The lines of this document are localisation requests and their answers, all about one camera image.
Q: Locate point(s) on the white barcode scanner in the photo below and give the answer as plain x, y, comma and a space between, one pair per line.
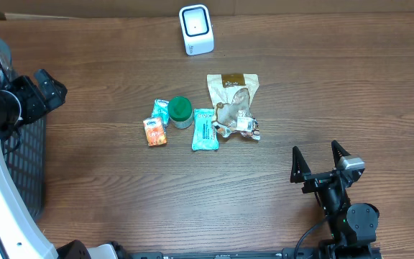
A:
197, 30

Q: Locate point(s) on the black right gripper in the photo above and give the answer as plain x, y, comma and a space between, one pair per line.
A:
300, 169

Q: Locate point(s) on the grey plastic mesh basket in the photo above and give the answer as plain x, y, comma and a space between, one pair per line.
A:
24, 152

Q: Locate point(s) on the teal wet wipes pack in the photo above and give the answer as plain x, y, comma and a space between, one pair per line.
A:
204, 134

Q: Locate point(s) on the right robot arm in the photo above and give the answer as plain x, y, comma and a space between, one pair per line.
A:
353, 226

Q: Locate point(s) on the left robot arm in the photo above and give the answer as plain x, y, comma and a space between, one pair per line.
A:
20, 237

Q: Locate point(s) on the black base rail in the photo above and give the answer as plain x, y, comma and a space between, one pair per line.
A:
228, 255

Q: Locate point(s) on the teal tissue packet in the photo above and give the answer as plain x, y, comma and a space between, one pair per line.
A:
160, 109

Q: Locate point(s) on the orange tissue packet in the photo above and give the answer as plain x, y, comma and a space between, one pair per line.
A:
155, 131

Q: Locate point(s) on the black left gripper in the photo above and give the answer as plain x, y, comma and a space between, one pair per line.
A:
40, 106

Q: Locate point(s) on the green lid plastic jar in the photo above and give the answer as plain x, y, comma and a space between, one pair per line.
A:
180, 112

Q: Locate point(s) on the beige snack pouch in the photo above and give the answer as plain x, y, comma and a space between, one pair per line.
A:
231, 97

